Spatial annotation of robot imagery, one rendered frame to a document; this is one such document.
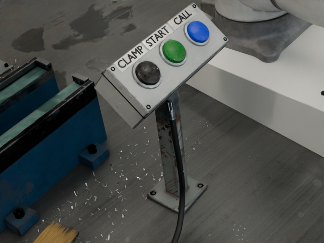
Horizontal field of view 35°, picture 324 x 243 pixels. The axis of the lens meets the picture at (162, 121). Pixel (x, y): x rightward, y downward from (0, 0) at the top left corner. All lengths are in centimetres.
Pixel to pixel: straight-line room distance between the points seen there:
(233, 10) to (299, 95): 20
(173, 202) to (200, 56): 25
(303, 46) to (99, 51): 45
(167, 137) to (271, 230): 20
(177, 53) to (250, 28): 33
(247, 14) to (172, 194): 34
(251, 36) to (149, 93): 39
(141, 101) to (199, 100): 40
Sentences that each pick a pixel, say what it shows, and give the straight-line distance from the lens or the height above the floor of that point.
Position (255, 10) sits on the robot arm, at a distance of 91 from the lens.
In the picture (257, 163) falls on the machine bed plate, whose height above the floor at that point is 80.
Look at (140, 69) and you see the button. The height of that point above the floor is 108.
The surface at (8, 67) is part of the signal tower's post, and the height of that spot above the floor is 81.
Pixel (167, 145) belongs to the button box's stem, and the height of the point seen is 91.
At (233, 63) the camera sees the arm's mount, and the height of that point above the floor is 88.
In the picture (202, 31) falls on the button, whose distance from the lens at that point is 65.
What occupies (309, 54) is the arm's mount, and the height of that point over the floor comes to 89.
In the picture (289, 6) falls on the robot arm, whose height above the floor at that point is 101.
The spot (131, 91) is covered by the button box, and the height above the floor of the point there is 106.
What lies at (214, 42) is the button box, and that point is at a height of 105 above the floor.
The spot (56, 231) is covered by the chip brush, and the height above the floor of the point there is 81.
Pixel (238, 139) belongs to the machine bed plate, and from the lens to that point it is 88.
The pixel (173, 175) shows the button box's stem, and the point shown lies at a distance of 76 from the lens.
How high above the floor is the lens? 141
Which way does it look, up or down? 41 degrees down
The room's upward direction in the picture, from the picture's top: 8 degrees counter-clockwise
